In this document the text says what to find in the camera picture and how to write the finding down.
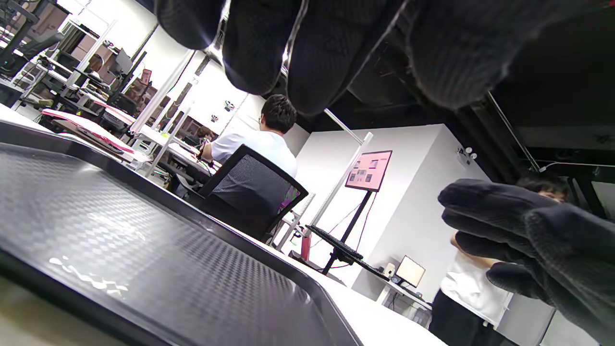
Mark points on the person's right hand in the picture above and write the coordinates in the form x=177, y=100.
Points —
x=552, y=250

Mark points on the person's left hand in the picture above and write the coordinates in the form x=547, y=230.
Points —
x=326, y=48

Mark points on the small white monitor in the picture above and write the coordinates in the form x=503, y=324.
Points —
x=410, y=271

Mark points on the black mesh office chair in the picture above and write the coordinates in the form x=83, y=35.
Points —
x=250, y=192

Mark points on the black keyboard shelf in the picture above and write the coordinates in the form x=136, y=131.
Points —
x=370, y=270

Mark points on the black keyboard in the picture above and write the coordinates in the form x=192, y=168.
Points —
x=336, y=242

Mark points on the stack of pink sheets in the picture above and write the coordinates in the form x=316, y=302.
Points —
x=86, y=127

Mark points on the black plastic tray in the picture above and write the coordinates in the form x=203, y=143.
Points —
x=144, y=240

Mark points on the white wall camera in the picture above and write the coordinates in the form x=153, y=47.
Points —
x=467, y=154

